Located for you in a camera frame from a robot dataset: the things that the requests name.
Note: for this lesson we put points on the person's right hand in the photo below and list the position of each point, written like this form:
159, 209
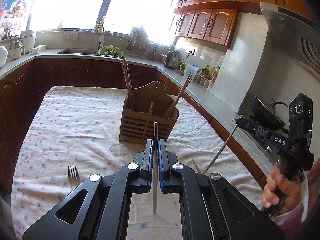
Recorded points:
291, 188

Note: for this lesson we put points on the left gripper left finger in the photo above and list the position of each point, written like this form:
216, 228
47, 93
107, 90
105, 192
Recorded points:
99, 207

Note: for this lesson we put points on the white pot cooker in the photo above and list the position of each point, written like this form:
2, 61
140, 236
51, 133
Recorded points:
28, 40

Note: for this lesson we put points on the fruit poster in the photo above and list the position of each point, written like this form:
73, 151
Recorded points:
14, 16

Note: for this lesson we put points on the steel chopstick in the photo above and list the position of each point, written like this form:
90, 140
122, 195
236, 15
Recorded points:
130, 87
220, 150
155, 167

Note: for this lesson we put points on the knife and utensil rack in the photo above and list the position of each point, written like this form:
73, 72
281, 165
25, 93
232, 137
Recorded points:
139, 43

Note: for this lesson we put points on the steel chopstick in holder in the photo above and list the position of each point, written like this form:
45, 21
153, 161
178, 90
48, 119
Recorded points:
130, 87

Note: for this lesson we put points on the white rice cooker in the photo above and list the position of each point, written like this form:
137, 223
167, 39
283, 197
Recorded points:
3, 55

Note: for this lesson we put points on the electric kettle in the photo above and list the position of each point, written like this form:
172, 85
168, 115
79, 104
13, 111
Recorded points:
171, 59

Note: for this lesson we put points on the steel fork left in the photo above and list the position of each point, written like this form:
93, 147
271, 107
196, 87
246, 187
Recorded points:
73, 176

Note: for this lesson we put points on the steel range hood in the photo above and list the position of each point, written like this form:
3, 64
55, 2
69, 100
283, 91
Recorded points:
293, 34

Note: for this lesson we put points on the upper wooden cabinets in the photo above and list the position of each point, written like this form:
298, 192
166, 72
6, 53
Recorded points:
215, 20

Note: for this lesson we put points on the black wok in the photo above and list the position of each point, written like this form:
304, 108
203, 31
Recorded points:
265, 114

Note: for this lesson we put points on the yellow oil bottle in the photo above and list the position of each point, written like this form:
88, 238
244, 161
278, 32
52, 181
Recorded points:
205, 70

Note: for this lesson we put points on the green vegetable colander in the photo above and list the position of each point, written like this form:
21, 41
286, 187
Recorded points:
111, 51

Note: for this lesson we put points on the chopstick standing in holder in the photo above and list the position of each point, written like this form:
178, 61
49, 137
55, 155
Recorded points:
124, 68

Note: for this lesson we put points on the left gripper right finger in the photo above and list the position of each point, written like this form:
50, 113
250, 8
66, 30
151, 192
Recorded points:
211, 207

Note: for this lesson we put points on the small white blender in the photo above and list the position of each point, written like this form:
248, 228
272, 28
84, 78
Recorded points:
16, 50

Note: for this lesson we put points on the white floral tablecloth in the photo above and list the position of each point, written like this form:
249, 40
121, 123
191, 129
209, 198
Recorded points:
80, 126

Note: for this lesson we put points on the spice jar set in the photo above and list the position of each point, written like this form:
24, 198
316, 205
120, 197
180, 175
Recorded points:
204, 82

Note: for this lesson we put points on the wooden utensil holder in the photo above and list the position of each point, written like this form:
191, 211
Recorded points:
137, 126

